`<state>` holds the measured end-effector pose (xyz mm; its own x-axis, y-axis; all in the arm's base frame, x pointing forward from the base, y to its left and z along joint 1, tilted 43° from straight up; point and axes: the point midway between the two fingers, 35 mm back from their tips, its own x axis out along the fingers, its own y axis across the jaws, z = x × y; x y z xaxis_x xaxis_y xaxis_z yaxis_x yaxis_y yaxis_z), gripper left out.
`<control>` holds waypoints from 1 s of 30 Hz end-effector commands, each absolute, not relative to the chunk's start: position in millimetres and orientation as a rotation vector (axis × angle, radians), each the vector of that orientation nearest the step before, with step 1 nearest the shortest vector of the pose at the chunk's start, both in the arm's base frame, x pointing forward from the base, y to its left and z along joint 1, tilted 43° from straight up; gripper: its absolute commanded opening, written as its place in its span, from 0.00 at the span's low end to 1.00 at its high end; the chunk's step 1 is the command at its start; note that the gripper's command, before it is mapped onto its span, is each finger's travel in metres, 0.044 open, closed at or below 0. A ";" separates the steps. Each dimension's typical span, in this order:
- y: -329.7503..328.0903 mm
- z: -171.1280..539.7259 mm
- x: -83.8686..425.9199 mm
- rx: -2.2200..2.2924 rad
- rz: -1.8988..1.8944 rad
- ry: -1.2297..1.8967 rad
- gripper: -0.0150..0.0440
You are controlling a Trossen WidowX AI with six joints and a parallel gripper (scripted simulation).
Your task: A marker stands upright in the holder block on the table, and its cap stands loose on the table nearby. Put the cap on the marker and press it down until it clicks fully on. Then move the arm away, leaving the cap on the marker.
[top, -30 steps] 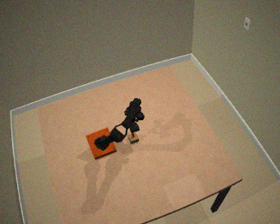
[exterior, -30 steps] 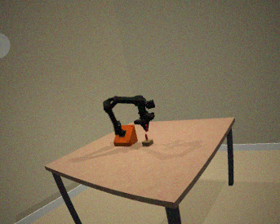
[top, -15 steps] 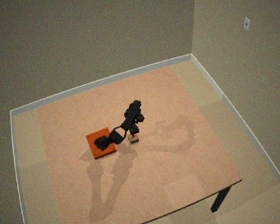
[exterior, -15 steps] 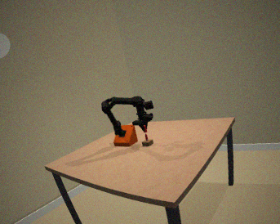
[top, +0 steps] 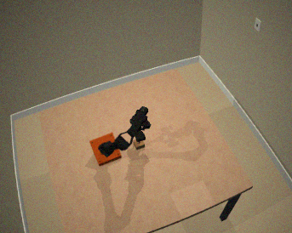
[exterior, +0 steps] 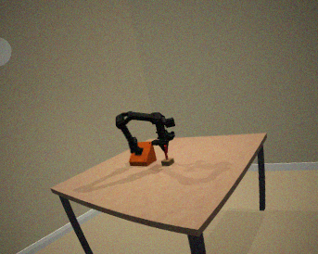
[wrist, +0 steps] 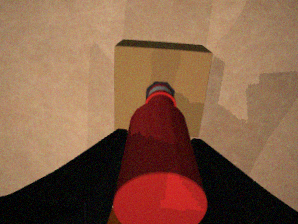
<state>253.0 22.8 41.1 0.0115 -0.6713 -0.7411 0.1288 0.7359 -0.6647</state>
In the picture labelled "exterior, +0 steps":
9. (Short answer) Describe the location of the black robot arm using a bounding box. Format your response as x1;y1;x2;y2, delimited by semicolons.
116;111;175;156

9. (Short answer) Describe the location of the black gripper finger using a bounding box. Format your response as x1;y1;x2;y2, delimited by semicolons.
159;143;165;152
163;140;170;149

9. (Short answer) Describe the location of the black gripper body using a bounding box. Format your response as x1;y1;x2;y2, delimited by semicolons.
151;129;168;146

